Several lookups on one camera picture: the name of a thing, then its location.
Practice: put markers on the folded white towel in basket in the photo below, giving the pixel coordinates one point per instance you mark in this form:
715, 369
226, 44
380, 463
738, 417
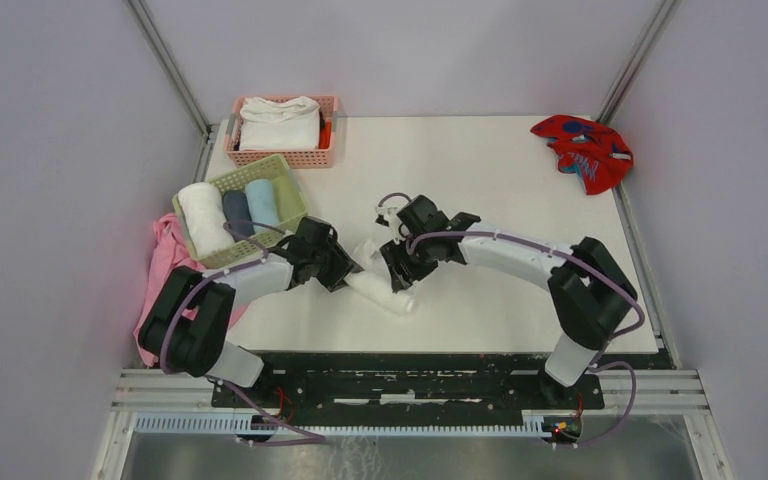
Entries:
271, 125

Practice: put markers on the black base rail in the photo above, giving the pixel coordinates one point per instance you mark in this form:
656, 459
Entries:
415, 389

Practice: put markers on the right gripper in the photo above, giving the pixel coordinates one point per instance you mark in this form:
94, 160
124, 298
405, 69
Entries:
393, 255

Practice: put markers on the white cable duct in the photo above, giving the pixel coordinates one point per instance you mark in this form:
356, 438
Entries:
241, 423

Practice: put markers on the white towel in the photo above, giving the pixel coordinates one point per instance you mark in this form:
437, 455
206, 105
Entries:
373, 281
271, 125
202, 208

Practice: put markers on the light blue towel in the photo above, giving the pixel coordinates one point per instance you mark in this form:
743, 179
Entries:
262, 205

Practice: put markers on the rolled dark blue towel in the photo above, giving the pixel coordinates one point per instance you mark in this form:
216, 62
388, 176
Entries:
237, 213

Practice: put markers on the pink towel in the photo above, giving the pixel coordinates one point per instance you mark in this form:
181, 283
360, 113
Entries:
169, 253

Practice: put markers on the red and teal patterned towel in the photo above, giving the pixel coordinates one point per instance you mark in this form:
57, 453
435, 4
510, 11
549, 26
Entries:
595, 153

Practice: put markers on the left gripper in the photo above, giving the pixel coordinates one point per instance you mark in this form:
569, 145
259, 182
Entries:
342, 265

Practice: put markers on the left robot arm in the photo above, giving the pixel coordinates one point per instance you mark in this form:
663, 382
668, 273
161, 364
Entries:
187, 325

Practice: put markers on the green plastic basket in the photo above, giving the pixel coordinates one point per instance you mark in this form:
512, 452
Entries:
290, 200

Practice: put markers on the rolled white towel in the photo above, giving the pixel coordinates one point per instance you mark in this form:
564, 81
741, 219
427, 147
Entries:
202, 208

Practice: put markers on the pink plastic basket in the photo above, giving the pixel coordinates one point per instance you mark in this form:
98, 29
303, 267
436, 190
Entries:
321, 157

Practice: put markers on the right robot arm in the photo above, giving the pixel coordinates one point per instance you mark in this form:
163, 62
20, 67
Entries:
590, 292

